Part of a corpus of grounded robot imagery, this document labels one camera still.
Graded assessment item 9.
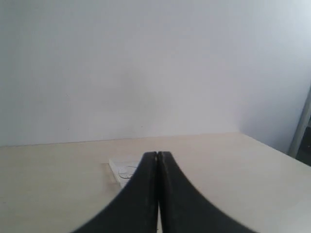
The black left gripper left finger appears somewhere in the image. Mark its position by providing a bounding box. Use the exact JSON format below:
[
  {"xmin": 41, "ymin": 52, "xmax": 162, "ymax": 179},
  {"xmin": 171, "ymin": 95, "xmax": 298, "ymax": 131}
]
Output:
[{"xmin": 75, "ymin": 152, "xmax": 158, "ymax": 233}]

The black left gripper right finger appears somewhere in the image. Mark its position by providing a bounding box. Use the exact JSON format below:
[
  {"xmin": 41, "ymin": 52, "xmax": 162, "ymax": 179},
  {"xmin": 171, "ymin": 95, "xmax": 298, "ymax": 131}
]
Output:
[{"xmin": 157, "ymin": 151, "xmax": 253, "ymax": 233}]

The aluminium wall edge post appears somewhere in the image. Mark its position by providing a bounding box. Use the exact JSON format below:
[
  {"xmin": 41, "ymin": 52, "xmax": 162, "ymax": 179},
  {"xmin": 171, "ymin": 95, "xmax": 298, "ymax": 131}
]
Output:
[{"xmin": 288, "ymin": 89, "xmax": 311, "ymax": 158}]

